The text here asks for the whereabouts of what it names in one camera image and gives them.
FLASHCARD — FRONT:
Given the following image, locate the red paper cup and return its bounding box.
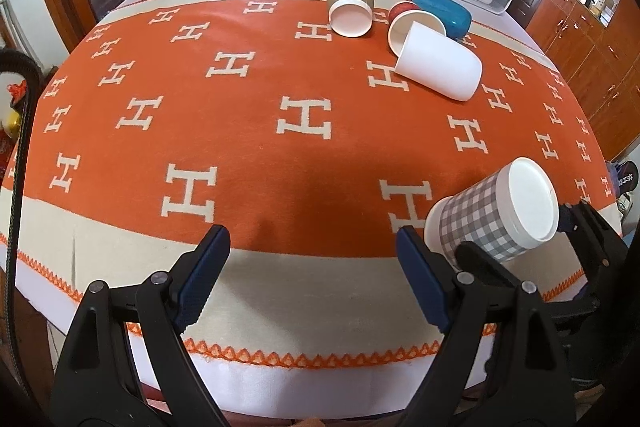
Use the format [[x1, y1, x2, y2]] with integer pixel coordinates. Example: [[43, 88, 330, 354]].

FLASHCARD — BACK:
[[387, 1, 447, 58]]

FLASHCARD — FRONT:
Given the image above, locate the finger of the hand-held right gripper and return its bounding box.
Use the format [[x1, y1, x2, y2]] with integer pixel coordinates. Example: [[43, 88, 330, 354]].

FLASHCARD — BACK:
[[556, 201, 629, 289], [456, 240, 527, 289]]

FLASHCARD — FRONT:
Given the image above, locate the orange patterned blanket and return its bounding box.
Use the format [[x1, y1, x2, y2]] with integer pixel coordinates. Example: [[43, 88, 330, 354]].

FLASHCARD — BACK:
[[0, 0, 621, 369]]

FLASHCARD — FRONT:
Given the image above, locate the black cable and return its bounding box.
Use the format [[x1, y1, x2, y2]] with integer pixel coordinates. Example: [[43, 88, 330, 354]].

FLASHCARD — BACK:
[[0, 49, 42, 408]]

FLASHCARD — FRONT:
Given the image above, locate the dark printed cloth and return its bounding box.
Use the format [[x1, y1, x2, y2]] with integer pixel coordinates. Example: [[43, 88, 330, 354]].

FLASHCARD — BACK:
[[606, 158, 640, 204]]

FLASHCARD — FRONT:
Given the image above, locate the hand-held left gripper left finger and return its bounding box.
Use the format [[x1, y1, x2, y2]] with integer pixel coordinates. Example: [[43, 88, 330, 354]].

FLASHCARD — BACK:
[[50, 225, 231, 427]]

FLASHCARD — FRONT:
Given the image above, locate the wooden cabinet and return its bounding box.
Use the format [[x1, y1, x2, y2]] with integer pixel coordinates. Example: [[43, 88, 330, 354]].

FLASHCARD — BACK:
[[510, 0, 640, 164]]

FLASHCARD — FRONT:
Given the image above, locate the white cup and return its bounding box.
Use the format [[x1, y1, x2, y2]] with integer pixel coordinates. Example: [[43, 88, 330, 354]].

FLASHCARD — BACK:
[[395, 21, 483, 102]]

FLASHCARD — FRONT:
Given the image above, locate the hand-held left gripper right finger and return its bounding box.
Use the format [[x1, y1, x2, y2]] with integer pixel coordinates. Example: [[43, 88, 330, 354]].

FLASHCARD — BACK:
[[395, 226, 574, 427]]

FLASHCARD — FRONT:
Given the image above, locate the grey plaid paper cup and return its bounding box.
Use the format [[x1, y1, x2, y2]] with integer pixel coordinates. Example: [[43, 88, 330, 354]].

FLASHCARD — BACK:
[[424, 157, 560, 271]]

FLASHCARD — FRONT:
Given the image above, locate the yellow toy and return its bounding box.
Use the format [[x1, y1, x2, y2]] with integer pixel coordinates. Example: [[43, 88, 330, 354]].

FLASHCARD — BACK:
[[0, 82, 27, 144]]

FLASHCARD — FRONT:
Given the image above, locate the blue cup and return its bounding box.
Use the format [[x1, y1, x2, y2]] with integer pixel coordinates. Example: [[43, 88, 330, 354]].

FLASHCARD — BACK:
[[412, 0, 472, 38]]

